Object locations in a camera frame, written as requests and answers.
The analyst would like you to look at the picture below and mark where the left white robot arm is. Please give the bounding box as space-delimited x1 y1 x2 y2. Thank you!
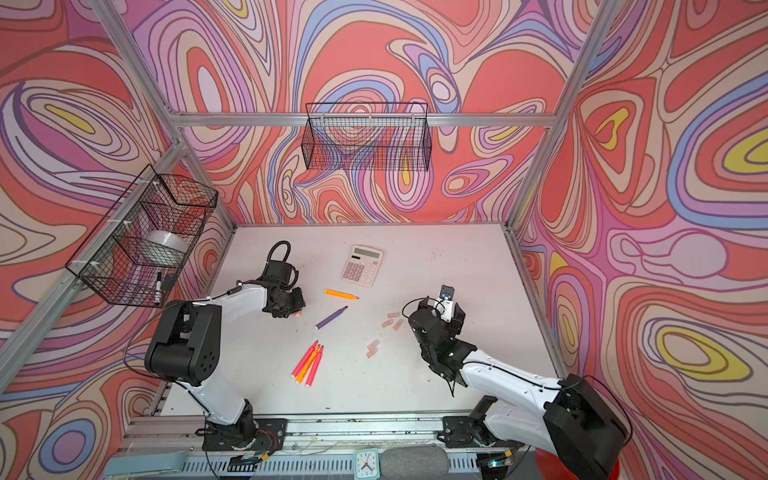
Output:
144 260 305 451

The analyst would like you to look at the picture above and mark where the pink pen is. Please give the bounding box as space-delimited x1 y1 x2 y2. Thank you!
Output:
292 341 318 379
305 345 324 387

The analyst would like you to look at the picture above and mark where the pink pen left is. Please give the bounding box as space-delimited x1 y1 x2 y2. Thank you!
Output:
292 341 318 379

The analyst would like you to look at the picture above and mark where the silver tape roll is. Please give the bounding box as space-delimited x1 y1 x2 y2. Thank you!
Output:
139 230 189 268

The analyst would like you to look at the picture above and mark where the black marker in basket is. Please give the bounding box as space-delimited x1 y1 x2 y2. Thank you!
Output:
154 271 163 307

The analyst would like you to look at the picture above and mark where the black wire basket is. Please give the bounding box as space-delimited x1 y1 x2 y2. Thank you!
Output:
301 101 432 172
66 166 218 308

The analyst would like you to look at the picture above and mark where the pink pen right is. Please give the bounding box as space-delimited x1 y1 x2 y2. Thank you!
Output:
305 345 324 387

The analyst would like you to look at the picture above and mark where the black wire basket back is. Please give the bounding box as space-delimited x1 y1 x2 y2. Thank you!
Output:
301 101 432 172

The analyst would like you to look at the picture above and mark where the red bucket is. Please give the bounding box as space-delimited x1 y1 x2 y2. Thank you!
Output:
535 446 622 480

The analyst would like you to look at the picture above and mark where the small white clock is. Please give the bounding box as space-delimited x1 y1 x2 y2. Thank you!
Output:
353 448 381 480

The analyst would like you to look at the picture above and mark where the black wire basket left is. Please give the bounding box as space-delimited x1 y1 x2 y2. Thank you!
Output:
66 166 218 308

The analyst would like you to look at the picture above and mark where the purple pen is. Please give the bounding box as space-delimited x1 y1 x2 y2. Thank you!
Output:
315 306 348 330

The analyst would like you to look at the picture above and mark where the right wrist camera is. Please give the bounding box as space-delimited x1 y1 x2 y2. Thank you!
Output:
435 285 456 323

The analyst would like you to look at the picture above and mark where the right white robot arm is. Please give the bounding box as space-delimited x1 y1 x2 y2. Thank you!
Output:
406 296 631 479

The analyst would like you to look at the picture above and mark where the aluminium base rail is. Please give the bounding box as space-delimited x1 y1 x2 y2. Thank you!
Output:
103 411 458 479

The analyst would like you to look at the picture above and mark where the pink calculator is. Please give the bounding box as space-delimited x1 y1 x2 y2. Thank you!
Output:
341 245 383 287

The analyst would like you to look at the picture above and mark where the orange pen in bundle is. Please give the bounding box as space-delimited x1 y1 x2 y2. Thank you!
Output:
296 345 322 384

